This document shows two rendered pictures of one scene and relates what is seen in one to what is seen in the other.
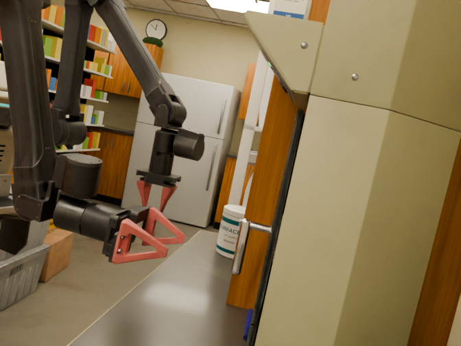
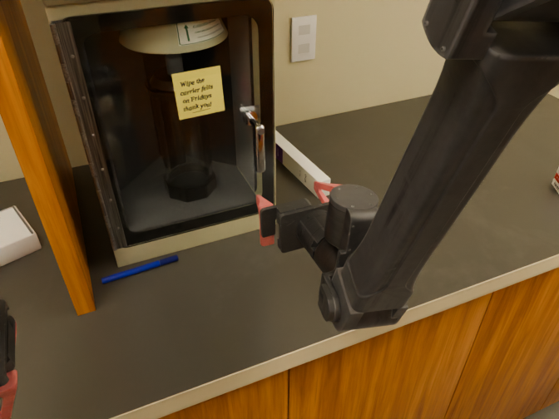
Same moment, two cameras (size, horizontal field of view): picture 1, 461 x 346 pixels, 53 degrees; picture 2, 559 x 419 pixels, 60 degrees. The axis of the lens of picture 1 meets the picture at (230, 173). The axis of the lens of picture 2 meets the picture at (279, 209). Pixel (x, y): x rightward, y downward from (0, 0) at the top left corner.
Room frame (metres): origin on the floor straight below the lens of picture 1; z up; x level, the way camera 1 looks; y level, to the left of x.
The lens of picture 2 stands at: (1.05, 0.58, 1.58)
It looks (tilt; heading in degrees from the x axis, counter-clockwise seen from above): 38 degrees down; 238
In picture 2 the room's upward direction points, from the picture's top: straight up
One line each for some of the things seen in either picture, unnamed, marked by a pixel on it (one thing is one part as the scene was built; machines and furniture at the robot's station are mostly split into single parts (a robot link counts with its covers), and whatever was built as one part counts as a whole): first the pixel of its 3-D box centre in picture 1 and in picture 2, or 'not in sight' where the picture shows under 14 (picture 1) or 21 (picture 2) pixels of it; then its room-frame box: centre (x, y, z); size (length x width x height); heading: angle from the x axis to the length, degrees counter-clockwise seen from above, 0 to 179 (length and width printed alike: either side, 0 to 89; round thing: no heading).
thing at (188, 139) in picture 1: (182, 132); not in sight; (1.14, 0.14, 1.30); 0.11 x 0.09 x 0.12; 68
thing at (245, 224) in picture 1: (251, 247); (255, 142); (0.71, -0.06, 1.17); 0.05 x 0.03 x 0.10; 81
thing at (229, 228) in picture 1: (239, 231); not in sight; (1.46, -0.07, 1.02); 0.13 x 0.13 x 0.15
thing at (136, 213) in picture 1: (156, 233); (277, 212); (0.76, 0.10, 1.14); 0.09 x 0.07 x 0.07; 81
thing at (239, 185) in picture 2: (277, 224); (187, 134); (0.81, -0.10, 1.19); 0.30 x 0.01 x 0.40; 171
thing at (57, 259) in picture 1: (40, 251); not in sight; (3.30, 1.26, 0.14); 0.41 x 0.32 x 0.28; 178
